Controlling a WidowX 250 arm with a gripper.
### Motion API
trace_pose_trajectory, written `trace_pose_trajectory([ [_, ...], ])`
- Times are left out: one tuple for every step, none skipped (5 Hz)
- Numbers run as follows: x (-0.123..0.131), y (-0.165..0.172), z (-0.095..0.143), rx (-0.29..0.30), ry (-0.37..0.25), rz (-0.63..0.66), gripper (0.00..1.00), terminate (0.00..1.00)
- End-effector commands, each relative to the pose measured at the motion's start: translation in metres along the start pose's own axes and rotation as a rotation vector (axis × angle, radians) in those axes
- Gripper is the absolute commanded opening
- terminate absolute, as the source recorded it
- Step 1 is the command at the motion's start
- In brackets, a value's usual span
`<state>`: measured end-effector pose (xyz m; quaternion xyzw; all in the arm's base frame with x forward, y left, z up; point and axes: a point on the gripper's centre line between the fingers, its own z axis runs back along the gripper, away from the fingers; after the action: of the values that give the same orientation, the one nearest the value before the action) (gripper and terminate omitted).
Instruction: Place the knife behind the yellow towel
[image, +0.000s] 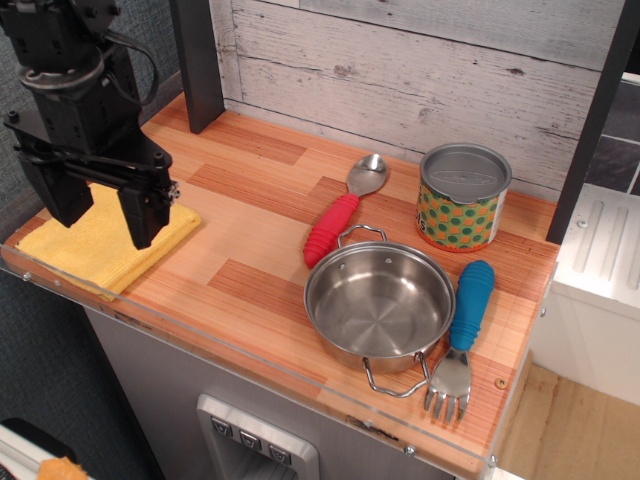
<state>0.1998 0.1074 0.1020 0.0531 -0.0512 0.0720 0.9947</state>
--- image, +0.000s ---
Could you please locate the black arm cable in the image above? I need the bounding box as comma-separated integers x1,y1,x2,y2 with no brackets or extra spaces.
102,29,161,107

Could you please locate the dark grey post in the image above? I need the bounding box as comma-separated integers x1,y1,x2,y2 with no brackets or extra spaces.
169,0,225,134
546,0,639,245

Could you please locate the red handled metal spoon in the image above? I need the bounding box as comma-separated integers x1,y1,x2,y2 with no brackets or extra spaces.
303,154,387,268

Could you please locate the patterned tin can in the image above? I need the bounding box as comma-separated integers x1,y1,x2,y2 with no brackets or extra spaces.
416,142,512,253

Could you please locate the dark grey right post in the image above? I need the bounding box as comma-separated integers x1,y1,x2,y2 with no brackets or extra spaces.
546,0,639,245

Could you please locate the orange object at corner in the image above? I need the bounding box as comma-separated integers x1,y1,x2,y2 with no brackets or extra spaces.
36,457,89,480

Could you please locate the dark grey left post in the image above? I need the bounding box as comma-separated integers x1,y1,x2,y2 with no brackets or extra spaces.
169,0,225,134

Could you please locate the blue handled metal fork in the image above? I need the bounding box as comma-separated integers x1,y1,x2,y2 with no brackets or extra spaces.
425,260,495,422

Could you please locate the yellow folded towel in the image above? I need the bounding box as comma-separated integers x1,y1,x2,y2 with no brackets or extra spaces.
17,183,201,301

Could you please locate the grey dispenser button panel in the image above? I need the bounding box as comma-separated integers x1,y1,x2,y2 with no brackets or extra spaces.
196,394,320,479

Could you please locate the clear acrylic edge guard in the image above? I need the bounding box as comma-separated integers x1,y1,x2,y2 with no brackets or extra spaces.
1,245,495,479

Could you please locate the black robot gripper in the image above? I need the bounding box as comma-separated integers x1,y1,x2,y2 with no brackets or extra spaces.
3,74,179,250

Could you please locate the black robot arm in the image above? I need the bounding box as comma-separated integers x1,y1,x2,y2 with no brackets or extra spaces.
1,1,179,249

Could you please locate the small stainless steel pot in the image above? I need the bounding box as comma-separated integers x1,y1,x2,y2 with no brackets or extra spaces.
303,229,456,398

